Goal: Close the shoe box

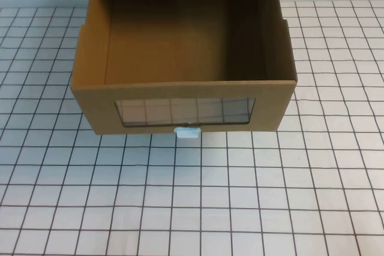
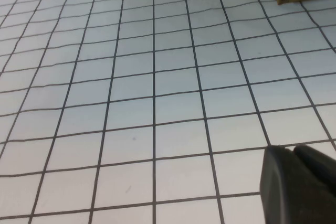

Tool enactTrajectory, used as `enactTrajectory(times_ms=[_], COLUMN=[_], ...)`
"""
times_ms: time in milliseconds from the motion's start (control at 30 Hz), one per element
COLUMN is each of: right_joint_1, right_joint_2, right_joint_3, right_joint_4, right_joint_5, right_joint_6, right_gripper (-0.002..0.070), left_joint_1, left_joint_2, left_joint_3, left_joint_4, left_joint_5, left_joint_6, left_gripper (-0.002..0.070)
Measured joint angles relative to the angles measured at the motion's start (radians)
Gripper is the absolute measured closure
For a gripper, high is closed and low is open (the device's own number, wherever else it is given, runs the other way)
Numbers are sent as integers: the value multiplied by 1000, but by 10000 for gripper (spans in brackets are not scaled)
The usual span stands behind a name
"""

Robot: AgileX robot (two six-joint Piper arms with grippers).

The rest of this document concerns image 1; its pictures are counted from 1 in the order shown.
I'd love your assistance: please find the cardboard drawer with window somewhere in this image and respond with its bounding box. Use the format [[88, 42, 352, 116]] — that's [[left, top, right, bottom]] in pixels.
[[70, 0, 299, 137]]

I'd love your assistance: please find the white grid-patterned tablecloth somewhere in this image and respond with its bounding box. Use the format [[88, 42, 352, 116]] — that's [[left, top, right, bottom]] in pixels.
[[0, 0, 384, 256]]

